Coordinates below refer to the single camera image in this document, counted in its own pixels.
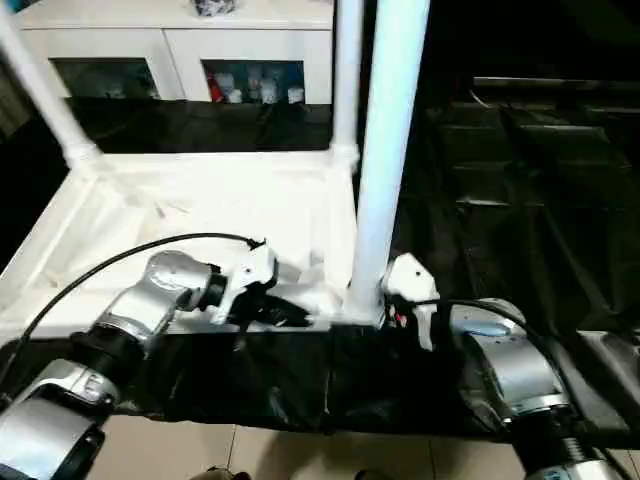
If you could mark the white plastic table top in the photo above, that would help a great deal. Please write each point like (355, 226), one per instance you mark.
(175, 200)

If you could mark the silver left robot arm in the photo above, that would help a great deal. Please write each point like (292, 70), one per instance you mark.
(140, 300)

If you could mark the dark robot waist part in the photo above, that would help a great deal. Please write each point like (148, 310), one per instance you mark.
(227, 473)
(369, 475)

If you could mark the black mat cover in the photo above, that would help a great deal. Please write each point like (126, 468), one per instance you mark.
(550, 200)

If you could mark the small white jar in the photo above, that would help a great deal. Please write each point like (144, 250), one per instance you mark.
(270, 91)
(296, 95)
(234, 95)

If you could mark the red bottle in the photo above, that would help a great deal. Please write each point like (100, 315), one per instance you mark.
(215, 91)

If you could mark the dark metal bar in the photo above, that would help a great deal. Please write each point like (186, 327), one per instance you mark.
(550, 84)

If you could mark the white glass door cabinet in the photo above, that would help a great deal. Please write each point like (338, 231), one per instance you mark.
(125, 45)

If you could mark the dark speckled object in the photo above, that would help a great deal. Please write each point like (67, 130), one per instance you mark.
(215, 7)

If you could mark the grey curtain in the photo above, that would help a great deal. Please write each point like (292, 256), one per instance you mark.
(10, 100)

